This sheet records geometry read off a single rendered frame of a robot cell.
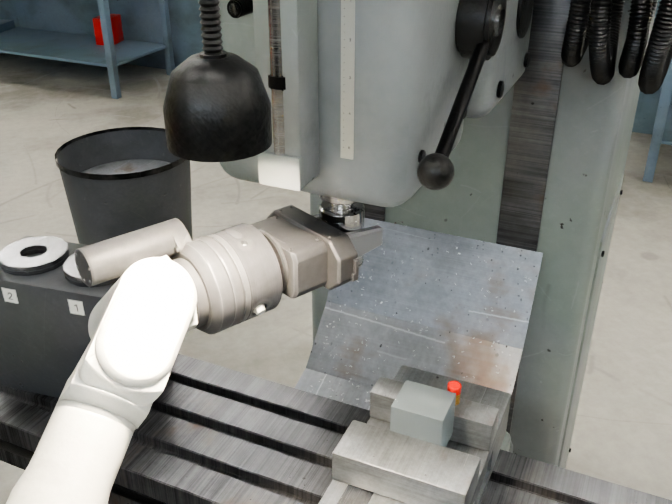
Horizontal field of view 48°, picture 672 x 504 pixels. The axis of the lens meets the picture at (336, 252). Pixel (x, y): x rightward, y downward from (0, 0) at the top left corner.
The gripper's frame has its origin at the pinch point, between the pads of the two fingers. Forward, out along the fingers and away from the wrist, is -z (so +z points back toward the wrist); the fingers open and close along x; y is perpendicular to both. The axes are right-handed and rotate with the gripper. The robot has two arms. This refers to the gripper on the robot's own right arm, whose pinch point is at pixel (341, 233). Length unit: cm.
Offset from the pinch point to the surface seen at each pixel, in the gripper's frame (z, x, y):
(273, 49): 12.0, -5.5, -21.9
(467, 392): -16.5, -6.0, 25.8
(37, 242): 17.3, 44.4, 13.1
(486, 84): -14.1, -5.8, -14.6
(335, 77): 6.9, -6.9, -19.2
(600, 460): -121, 22, 122
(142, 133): -77, 205, 62
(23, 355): 24, 39, 26
